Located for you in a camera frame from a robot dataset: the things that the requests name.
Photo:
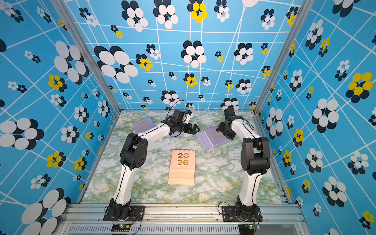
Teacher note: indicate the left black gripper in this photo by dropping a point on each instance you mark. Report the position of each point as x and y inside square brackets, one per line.
[194, 128]

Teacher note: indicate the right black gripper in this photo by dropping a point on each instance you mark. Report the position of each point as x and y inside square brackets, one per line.
[220, 128]

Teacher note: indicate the purple calendar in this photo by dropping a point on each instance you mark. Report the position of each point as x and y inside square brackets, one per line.
[210, 137]
[175, 134]
[143, 125]

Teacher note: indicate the pink calendar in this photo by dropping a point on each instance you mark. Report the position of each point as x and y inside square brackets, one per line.
[182, 167]

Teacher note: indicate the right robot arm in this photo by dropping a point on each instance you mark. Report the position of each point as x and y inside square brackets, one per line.
[254, 159]

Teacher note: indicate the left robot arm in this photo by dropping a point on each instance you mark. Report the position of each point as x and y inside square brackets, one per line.
[133, 156]

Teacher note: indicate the right circuit board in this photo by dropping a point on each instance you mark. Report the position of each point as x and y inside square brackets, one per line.
[248, 229]

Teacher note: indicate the circuit board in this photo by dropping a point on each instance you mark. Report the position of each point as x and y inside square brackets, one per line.
[248, 229]
[120, 228]

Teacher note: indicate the left circuit board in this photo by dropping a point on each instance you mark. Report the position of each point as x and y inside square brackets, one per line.
[120, 228]

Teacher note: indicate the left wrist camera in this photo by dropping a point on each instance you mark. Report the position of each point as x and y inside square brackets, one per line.
[187, 116]

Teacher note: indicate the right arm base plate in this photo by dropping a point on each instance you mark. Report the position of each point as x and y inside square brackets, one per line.
[241, 214]

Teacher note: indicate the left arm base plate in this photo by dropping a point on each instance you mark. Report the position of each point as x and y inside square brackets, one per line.
[129, 214]

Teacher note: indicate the right aluminium corner post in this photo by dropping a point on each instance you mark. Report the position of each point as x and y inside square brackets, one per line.
[294, 31]

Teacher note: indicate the aluminium corner post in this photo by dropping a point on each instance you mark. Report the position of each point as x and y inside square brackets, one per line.
[76, 35]
[294, 31]

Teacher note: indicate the aluminium front rail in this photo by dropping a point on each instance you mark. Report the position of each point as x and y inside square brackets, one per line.
[182, 219]

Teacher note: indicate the left aluminium corner post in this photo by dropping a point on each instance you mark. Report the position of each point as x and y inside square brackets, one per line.
[76, 35]

